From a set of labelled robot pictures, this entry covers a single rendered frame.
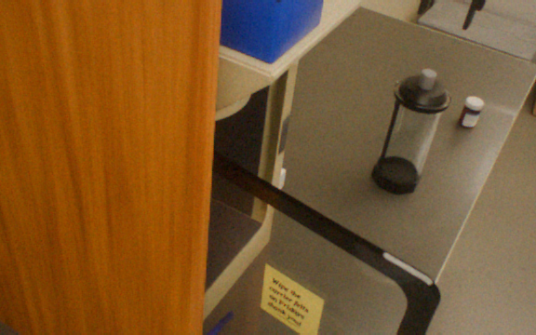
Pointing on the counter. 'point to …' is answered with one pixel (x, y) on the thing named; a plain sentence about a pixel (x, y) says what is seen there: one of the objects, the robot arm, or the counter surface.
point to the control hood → (257, 80)
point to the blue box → (267, 25)
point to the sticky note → (290, 302)
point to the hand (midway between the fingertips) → (448, 5)
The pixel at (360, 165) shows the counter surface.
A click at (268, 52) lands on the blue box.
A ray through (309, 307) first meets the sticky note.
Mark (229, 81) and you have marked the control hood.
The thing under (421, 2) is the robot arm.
